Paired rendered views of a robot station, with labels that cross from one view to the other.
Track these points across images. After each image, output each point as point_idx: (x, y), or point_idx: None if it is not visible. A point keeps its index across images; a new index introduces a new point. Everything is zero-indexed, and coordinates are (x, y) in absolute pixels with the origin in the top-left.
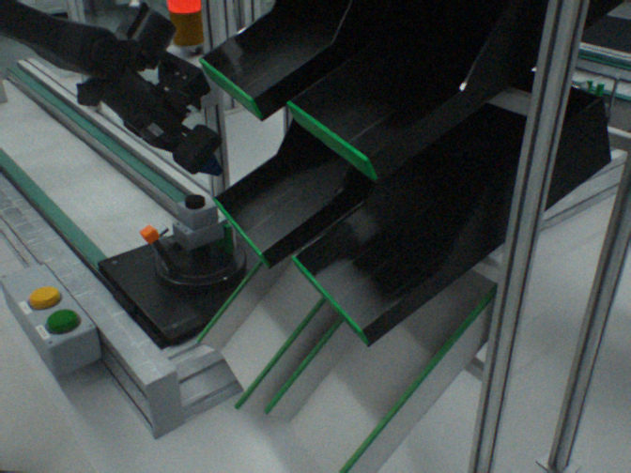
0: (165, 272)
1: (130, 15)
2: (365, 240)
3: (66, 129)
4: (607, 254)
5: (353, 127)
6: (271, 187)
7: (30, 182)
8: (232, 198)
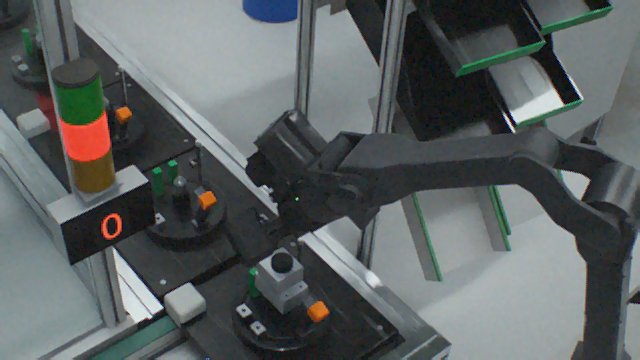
0: (310, 336)
1: (305, 128)
2: (500, 86)
3: None
4: None
5: (558, 11)
6: (427, 129)
7: None
8: None
